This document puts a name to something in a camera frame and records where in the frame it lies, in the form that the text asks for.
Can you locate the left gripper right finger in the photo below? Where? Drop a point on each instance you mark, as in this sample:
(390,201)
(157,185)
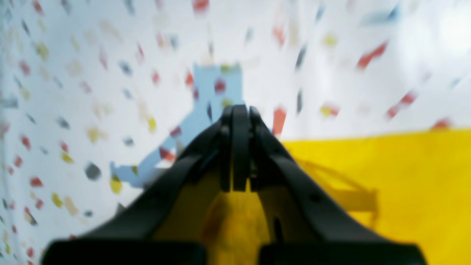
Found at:
(306,226)

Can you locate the terrazzo patterned tablecloth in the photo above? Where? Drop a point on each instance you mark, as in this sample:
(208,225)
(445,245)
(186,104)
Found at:
(96,94)

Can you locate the yellow T-shirt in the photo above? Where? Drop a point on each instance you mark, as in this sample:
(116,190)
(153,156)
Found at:
(409,188)

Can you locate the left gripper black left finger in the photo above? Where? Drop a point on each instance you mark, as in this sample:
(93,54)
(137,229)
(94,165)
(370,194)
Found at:
(126,239)

